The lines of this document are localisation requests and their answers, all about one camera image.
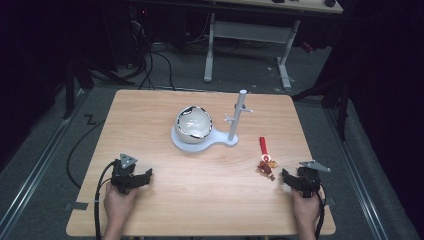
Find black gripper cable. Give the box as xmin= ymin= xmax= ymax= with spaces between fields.
xmin=93 ymin=160 xmax=118 ymax=240
xmin=313 ymin=188 xmax=327 ymax=240

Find person's left hand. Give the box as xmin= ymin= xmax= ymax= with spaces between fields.
xmin=103 ymin=184 xmax=138 ymax=229

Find black tape strip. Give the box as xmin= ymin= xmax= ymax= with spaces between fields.
xmin=70 ymin=201 xmax=90 ymax=212

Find black stand legs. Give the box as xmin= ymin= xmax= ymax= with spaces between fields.
xmin=61 ymin=58 xmax=136 ymax=120
xmin=291 ymin=71 xmax=353 ymax=142

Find black floor cable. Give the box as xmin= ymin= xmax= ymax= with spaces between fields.
xmin=65 ymin=118 xmax=108 ymax=190

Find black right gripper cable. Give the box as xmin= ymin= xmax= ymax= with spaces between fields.
xmin=313 ymin=188 xmax=327 ymax=240

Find black cable bundle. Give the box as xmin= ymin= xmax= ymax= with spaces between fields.
xmin=124 ymin=19 xmax=177 ymax=92

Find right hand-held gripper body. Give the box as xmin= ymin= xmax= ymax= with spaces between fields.
xmin=297 ymin=160 xmax=332 ymax=200

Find desk with white frame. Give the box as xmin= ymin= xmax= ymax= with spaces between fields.
xmin=202 ymin=0 xmax=345 ymax=91

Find red keychain with charm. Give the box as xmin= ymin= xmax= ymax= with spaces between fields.
xmin=256 ymin=136 xmax=280 ymax=183

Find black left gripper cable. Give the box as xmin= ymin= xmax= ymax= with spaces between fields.
xmin=93 ymin=160 xmax=118 ymax=240

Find white stand with post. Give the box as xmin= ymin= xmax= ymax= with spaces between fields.
xmin=170 ymin=88 xmax=254 ymax=154

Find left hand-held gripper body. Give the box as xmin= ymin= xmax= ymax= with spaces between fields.
xmin=110 ymin=153 xmax=139 ymax=195

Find person's right hand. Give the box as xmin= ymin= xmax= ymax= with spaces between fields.
xmin=291 ymin=189 xmax=322 ymax=230

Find metal floor rail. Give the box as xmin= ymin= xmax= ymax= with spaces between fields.
xmin=324 ymin=108 xmax=391 ymax=240
xmin=0 ymin=89 xmax=90 ymax=238

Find white egg-shaped bowl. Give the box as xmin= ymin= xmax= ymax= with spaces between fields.
xmin=173 ymin=105 xmax=214 ymax=145

